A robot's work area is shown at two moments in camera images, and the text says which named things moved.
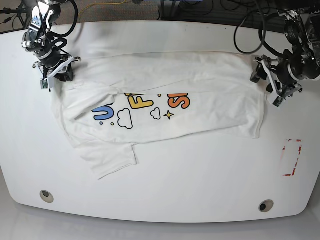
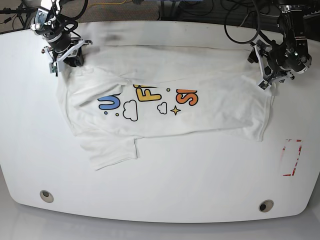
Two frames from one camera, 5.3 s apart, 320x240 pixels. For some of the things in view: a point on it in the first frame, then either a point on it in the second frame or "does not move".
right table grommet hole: x=266 y=205 does not move
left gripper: x=62 y=70 → x=71 y=54
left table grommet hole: x=46 y=196 does not move
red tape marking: x=297 y=159 does not move
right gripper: x=284 y=91 → x=277 y=62
